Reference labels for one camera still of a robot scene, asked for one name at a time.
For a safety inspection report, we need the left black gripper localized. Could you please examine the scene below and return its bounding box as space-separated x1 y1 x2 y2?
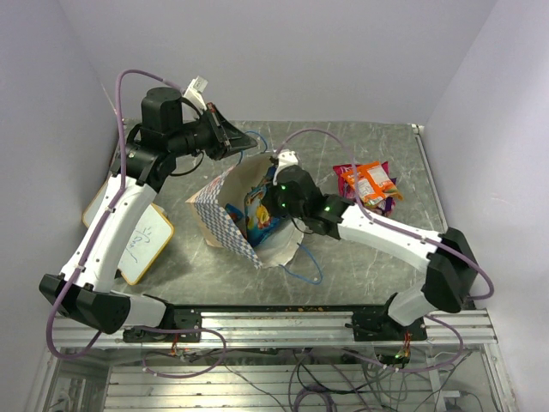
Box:
169 103 259 161

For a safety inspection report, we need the blue snack bag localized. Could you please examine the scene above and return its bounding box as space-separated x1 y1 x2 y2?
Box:
244 166 282 247

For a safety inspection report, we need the red chips bag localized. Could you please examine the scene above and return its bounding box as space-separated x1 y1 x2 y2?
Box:
333 161 396 199

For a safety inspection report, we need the orange snack packet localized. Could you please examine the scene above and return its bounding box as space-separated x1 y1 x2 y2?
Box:
341 161 403 209

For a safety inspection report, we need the blue checkered paper bag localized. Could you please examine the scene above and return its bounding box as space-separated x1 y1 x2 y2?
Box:
187 148 323 285

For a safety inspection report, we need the purple snack packet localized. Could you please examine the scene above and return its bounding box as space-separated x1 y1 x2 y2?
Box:
365 197 395 216

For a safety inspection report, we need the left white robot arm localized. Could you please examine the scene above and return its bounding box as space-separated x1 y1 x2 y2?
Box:
39 87 257 341

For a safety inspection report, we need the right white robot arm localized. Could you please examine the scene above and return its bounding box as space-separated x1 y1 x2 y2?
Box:
262 166 476 340

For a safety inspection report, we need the small orange blue packet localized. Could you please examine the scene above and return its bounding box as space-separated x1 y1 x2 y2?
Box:
225 203 244 223

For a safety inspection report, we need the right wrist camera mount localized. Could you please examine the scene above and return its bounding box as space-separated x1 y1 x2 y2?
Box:
272 149 299 185

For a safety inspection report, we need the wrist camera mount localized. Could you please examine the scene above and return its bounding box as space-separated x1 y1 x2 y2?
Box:
272 149 299 185
183 76 208 115

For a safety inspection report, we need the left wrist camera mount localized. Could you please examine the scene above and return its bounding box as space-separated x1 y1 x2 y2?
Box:
183 76 208 115

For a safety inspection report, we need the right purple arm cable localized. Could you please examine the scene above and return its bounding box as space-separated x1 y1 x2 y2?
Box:
274 128 495 300

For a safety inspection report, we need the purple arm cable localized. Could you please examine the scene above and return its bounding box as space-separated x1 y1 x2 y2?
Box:
274 128 495 300
45 68 188 361

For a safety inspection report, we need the small whiteboard yellow frame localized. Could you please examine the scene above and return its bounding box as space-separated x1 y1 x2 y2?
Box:
78 176 174 290

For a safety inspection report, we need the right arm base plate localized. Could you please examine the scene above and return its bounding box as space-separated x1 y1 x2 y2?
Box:
345 306 427 342

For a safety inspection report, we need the aluminium frame rail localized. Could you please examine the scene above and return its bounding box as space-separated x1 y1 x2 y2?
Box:
52 310 498 349

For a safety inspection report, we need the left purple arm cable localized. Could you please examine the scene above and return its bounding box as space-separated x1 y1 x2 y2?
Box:
45 68 188 361

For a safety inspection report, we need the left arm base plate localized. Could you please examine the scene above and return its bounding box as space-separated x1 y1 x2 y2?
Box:
123 307 202 344

